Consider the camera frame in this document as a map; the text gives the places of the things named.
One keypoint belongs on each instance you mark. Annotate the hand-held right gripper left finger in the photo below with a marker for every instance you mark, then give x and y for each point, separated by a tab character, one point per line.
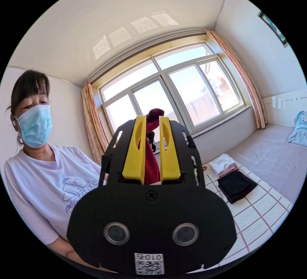
134	159

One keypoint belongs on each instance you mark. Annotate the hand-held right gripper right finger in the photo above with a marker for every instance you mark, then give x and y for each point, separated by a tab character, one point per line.
169	161

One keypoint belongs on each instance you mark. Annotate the crimson short sleeve shirt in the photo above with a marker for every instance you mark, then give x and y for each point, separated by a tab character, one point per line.
151	166

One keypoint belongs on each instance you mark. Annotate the person's right forearm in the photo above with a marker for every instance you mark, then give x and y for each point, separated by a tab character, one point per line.
68	251

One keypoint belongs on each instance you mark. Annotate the short floral curtain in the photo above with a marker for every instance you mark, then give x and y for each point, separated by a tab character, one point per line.
94	125

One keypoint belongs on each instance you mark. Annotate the pile of clothes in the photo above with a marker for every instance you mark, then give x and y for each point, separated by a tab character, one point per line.
233	180

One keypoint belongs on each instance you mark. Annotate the window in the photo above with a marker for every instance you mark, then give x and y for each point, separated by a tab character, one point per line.
172	89

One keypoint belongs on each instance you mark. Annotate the person's body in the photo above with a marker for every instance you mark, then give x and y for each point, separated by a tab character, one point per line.
40	168

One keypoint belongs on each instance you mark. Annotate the bed with checked quilt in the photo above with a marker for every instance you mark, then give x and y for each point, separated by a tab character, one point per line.
263	154

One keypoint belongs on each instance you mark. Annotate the long floral curtain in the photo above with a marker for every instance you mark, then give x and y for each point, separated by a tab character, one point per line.
242	77

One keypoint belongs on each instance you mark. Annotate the light blue printed garment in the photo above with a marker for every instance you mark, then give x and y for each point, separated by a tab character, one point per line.
299	130

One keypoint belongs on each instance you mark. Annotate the framed wall picture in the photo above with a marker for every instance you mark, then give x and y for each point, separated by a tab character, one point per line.
273	28

